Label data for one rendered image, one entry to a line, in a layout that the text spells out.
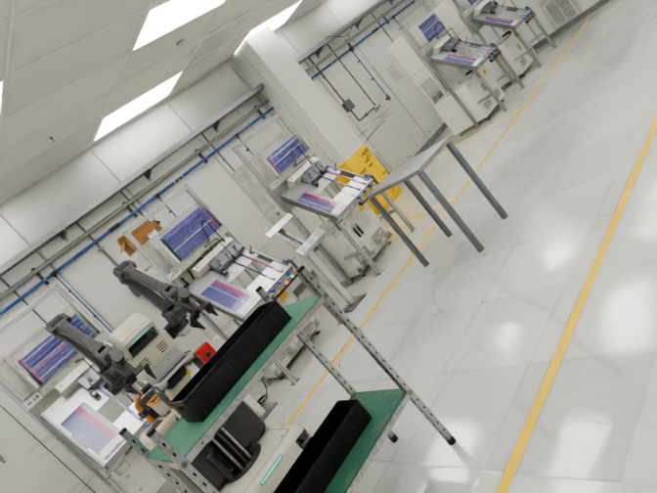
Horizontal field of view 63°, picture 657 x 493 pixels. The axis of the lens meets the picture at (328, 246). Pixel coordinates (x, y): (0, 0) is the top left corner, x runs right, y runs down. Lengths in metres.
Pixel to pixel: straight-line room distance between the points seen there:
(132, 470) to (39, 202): 3.16
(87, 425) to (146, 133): 3.82
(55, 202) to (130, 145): 1.13
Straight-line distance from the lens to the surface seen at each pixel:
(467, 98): 8.18
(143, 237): 5.24
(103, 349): 2.76
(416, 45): 8.16
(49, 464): 6.09
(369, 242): 5.80
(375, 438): 2.42
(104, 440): 4.25
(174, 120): 7.22
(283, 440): 3.28
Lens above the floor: 1.50
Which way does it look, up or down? 10 degrees down
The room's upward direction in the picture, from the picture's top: 41 degrees counter-clockwise
